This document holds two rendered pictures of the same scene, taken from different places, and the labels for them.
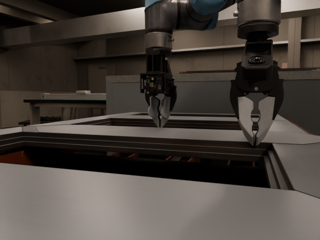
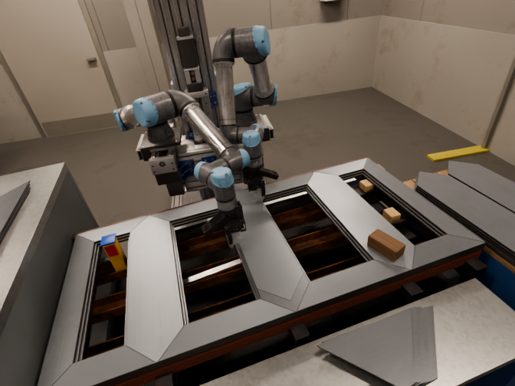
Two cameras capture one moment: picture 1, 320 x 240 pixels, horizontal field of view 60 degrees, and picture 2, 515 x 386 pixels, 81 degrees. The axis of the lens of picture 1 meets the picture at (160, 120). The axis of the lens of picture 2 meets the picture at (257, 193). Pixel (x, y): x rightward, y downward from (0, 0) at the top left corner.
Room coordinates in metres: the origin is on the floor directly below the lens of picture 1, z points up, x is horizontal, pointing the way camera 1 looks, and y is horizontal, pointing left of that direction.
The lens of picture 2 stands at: (1.15, 0.83, 1.73)
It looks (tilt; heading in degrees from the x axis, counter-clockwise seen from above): 35 degrees down; 238
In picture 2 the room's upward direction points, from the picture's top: 7 degrees counter-clockwise
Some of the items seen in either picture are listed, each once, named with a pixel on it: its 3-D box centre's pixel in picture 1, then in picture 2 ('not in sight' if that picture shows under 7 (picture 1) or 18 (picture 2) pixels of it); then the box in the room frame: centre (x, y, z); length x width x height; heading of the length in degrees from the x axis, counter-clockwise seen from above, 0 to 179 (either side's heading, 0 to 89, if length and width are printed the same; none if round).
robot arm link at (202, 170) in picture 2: (196, 13); (211, 172); (0.76, -0.10, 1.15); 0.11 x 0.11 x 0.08; 4
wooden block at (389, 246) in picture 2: not in sight; (385, 244); (0.34, 0.41, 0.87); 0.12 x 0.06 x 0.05; 90
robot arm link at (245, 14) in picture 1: (256, 17); (254, 160); (0.52, -0.17, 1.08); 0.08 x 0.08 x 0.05
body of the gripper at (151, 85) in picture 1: (157, 73); (231, 217); (0.76, 0.01, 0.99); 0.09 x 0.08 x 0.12; 162
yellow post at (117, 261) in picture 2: not in sight; (117, 256); (1.18, -0.36, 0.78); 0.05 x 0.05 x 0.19; 72
